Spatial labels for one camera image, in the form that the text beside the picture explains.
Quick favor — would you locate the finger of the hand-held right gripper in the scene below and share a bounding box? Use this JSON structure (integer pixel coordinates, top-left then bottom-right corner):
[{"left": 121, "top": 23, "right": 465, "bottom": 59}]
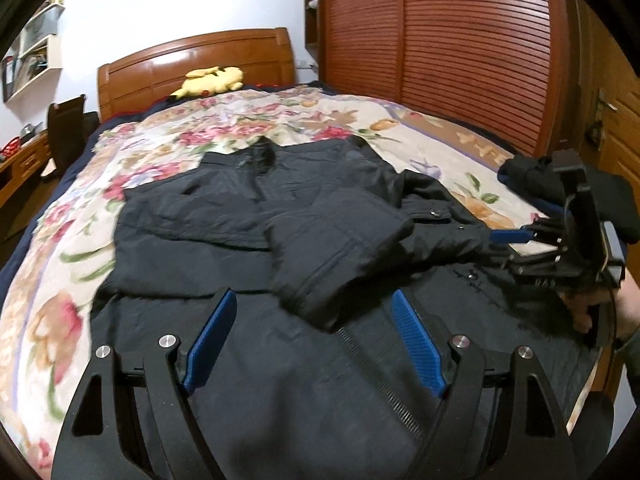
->
[
  {"left": 492, "top": 249, "right": 561, "bottom": 283},
  {"left": 489, "top": 217, "right": 563, "bottom": 251}
]

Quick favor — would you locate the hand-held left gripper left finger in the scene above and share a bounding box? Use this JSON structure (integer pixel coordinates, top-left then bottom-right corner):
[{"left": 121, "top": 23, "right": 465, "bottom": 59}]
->
[{"left": 50, "top": 287, "right": 238, "bottom": 480}]

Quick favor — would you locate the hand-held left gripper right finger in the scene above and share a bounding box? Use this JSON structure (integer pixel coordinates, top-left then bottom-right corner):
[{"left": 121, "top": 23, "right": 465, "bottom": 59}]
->
[{"left": 391, "top": 289, "right": 573, "bottom": 480}]

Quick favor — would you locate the black zip jacket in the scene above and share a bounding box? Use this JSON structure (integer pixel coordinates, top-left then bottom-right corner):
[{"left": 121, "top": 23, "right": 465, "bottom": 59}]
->
[{"left": 90, "top": 135, "right": 601, "bottom": 480}]

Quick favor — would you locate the person's right hand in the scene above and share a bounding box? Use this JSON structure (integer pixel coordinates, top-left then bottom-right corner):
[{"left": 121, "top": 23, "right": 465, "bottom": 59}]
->
[{"left": 559, "top": 276, "right": 640, "bottom": 341}]

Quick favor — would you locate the navy folded garment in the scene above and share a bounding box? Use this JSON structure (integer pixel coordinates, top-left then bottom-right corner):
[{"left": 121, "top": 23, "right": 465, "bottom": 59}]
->
[{"left": 496, "top": 167, "right": 571, "bottom": 221}]

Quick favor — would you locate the black folded garment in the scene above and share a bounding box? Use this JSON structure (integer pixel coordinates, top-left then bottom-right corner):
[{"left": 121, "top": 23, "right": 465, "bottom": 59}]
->
[{"left": 500, "top": 154, "right": 640, "bottom": 243}]

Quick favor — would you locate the wooden door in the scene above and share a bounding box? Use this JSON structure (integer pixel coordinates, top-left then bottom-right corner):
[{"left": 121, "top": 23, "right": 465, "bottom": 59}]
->
[{"left": 570, "top": 0, "right": 640, "bottom": 221}]

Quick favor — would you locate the wooden louvered wardrobe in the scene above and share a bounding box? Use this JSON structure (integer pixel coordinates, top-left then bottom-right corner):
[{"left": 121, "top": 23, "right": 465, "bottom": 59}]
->
[{"left": 304, "top": 0, "right": 576, "bottom": 158}]

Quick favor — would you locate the floral blanket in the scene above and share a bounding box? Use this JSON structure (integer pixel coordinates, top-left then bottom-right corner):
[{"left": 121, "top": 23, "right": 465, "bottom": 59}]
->
[{"left": 0, "top": 85, "right": 538, "bottom": 476}]

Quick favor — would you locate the dark chair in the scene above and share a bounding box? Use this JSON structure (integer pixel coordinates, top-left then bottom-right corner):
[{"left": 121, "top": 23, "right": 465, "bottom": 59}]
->
[{"left": 42, "top": 95, "right": 101, "bottom": 181}]

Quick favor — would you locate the wooden desk cabinet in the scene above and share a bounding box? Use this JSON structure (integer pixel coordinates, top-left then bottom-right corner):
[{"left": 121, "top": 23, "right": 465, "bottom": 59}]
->
[{"left": 0, "top": 130, "right": 53, "bottom": 231}]

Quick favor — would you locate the yellow plush toy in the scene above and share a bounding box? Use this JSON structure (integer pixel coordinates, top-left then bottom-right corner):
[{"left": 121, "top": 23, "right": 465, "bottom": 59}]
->
[{"left": 172, "top": 65, "right": 245, "bottom": 101}]

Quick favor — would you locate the wooden bed headboard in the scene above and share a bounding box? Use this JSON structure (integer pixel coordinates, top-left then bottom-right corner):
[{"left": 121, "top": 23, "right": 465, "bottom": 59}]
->
[{"left": 96, "top": 27, "right": 296, "bottom": 123}]

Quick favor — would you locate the metal door handle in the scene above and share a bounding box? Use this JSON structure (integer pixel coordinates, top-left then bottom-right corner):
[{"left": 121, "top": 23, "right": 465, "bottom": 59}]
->
[{"left": 586, "top": 89, "right": 621, "bottom": 143}]

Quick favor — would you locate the white wall shelf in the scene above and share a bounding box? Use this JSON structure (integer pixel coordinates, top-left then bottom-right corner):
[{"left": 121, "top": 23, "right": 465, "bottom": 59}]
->
[{"left": 0, "top": 0, "right": 68, "bottom": 103}]

